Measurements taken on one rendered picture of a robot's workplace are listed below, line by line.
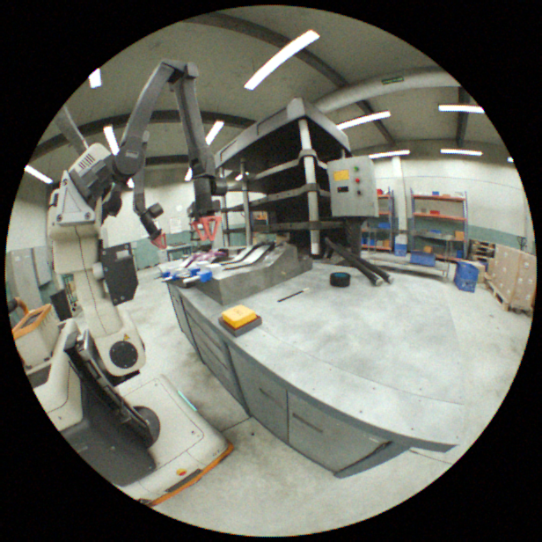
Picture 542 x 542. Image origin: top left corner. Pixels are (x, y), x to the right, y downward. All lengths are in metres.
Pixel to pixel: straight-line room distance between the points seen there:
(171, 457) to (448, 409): 0.86
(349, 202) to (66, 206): 1.24
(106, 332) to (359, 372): 0.63
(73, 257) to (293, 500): 1.22
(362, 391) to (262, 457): 0.84
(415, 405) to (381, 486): 0.86
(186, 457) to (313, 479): 0.58
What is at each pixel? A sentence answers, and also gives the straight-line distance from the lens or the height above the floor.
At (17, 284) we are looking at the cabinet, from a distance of 5.97.
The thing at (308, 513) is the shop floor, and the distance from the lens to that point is 1.04.
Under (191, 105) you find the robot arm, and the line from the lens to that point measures 0.63.
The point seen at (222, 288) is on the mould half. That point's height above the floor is 0.86.
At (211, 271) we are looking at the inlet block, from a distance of 0.56.
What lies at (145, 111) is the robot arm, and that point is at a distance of 0.54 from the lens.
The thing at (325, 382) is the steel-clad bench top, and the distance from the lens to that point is 0.28.
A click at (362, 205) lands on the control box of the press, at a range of 1.10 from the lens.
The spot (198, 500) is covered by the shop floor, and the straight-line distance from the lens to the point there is 1.12.
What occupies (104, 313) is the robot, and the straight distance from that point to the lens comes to 0.57.
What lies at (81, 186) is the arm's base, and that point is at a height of 1.17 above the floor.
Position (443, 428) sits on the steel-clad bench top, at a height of 0.80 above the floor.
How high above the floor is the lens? 1.03
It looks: 15 degrees down
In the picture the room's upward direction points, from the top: 5 degrees counter-clockwise
